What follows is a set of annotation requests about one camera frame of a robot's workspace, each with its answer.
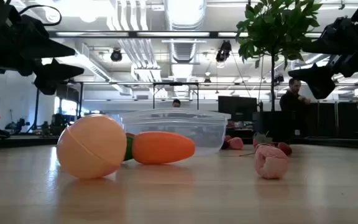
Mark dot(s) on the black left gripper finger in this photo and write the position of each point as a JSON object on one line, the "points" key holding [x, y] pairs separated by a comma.
{"points": [[48, 49], [54, 76]]}

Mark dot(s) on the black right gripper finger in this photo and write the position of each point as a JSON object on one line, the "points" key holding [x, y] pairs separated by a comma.
{"points": [[320, 81], [334, 45]]}

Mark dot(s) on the red toy strawberry green leaves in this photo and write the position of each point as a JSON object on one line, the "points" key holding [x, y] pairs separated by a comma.
{"points": [[285, 148], [260, 138]]}

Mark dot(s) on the pale orange toy peach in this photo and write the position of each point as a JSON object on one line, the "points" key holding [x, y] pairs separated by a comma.
{"points": [[90, 146]]}

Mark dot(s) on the pink fuzzy toy fruit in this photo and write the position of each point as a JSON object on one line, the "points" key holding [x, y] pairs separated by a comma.
{"points": [[270, 163]]}

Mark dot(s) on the orange toy carrot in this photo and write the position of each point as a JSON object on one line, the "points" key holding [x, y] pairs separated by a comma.
{"points": [[163, 147]]}

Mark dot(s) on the clear plastic tupperware container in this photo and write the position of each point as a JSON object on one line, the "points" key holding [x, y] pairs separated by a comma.
{"points": [[204, 124]]}

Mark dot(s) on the person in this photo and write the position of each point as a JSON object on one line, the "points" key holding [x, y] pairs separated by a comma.
{"points": [[292, 99], [176, 103]]}

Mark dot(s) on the black partition panels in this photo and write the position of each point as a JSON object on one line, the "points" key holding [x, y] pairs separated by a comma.
{"points": [[337, 119]]}

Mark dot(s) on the green potted plant black pot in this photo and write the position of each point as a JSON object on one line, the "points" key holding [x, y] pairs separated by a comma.
{"points": [[275, 31]]}

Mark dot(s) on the black background robot equipment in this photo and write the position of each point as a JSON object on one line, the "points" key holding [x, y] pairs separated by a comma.
{"points": [[17, 127]]}

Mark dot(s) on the black monitor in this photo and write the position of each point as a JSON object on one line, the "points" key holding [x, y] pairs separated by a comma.
{"points": [[237, 107]]}

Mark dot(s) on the silver ventilation duct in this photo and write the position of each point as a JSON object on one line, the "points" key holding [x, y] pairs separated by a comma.
{"points": [[185, 18]]}

